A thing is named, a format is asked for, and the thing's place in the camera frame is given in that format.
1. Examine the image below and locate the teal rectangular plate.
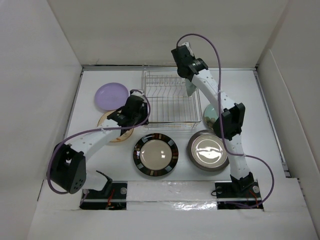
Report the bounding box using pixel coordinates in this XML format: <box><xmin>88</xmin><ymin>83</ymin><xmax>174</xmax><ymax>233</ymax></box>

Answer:
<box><xmin>185</xmin><ymin>78</ymin><xmax>198</xmax><ymax>97</ymax></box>

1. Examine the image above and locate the teal round flower plate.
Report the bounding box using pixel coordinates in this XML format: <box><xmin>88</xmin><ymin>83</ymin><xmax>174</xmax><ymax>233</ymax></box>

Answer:
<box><xmin>203</xmin><ymin>104</ymin><xmax>219</xmax><ymax>130</ymax></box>

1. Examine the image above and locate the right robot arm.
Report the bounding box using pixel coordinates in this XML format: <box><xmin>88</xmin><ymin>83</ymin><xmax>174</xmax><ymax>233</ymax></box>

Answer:
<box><xmin>171</xmin><ymin>42</ymin><xmax>254</xmax><ymax>197</ymax></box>

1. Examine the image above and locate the tan plate under arm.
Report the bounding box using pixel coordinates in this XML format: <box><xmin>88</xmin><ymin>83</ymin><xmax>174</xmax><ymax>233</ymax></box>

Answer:
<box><xmin>97</xmin><ymin>110</ymin><xmax>134</xmax><ymax>143</ymax></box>

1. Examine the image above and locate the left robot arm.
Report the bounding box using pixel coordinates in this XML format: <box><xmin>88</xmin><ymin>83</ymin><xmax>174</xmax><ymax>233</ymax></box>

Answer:
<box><xmin>46</xmin><ymin>89</ymin><xmax>151</xmax><ymax>199</ymax></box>

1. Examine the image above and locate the purple plate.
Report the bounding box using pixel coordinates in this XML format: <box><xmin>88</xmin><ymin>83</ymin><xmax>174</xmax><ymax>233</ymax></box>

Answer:
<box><xmin>94</xmin><ymin>82</ymin><xmax>130</xmax><ymax>111</ymax></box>

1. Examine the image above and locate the black rimmed patterned plate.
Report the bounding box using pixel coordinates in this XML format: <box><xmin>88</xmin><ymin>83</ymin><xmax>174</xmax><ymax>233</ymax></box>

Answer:
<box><xmin>132</xmin><ymin>133</ymin><xmax>179</xmax><ymax>177</ymax></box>

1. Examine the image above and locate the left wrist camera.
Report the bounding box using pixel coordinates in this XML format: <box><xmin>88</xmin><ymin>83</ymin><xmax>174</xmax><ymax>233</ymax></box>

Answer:
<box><xmin>130</xmin><ymin>89</ymin><xmax>145</xmax><ymax>99</ymax></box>

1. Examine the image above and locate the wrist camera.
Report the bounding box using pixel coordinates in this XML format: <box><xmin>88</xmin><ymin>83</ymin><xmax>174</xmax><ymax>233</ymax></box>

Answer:
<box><xmin>181</xmin><ymin>41</ymin><xmax>194</xmax><ymax>57</ymax></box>
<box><xmin>130</xmin><ymin>89</ymin><xmax>145</xmax><ymax>99</ymax></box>

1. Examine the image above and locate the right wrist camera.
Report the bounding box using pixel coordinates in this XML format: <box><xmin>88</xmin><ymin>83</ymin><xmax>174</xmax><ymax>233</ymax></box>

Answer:
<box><xmin>181</xmin><ymin>41</ymin><xmax>194</xmax><ymax>57</ymax></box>

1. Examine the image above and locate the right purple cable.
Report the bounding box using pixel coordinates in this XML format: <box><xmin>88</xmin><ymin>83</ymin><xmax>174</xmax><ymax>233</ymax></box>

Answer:
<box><xmin>175</xmin><ymin>33</ymin><xmax>275</xmax><ymax>210</ymax></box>

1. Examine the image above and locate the purple cable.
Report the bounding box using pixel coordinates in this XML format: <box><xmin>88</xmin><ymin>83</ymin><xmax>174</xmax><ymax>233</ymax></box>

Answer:
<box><xmin>46</xmin><ymin>89</ymin><xmax>151</xmax><ymax>195</ymax></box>
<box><xmin>175</xmin><ymin>33</ymin><xmax>275</xmax><ymax>210</ymax></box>

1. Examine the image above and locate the wire dish rack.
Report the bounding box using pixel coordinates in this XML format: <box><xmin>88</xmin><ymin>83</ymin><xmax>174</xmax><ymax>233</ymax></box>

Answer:
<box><xmin>141</xmin><ymin>69</ymin><xmax>202</xmax><ymax>129</ymax></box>

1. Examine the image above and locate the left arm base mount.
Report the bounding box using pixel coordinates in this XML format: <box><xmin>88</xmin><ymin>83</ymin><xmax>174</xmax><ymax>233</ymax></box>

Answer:
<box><xmin>79</xmin><ymin>181</ymin><xmax>128</xmax><ymax>211</ymax></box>

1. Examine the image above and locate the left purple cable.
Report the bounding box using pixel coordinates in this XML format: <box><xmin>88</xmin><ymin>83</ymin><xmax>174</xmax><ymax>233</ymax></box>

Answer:
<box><xmin>46</xmin><ymin>89</ymin><xmax>151</xmax><ymax>195</ymax></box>

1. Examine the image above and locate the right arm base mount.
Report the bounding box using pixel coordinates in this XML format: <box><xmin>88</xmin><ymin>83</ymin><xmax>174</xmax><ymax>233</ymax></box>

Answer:
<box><xmin>211</xmin><ymin>181</ymin><xmax>264</xmax><ymax>210</ymax></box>

